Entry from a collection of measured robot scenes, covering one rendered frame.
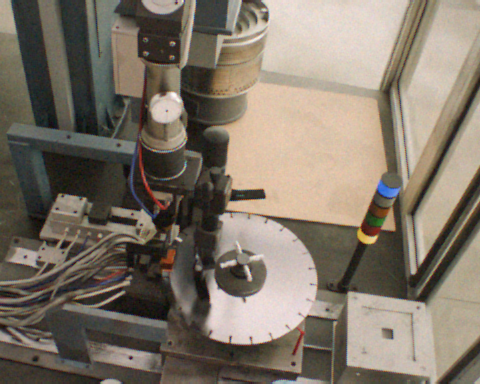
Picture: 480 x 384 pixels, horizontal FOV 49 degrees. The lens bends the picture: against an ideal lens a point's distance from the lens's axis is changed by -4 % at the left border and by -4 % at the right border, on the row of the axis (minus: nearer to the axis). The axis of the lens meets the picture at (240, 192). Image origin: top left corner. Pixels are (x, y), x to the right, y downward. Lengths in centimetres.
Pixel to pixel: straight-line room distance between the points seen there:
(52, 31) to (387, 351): 108
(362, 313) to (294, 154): 65
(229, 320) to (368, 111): 107
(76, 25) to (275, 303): 83
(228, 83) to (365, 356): 86
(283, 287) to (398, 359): 29
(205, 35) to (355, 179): 75
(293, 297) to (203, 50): 55
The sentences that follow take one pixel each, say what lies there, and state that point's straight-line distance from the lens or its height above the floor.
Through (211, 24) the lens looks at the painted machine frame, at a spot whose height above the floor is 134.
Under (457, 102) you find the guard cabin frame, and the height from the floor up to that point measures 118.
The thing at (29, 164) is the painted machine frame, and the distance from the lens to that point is 139.
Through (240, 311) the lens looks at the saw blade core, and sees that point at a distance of 113.
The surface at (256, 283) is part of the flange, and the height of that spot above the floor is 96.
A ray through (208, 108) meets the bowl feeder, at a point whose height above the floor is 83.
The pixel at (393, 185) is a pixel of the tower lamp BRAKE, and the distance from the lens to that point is 113.
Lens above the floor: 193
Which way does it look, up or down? 48 degrees down
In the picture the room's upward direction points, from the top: 9 degrees clockwise
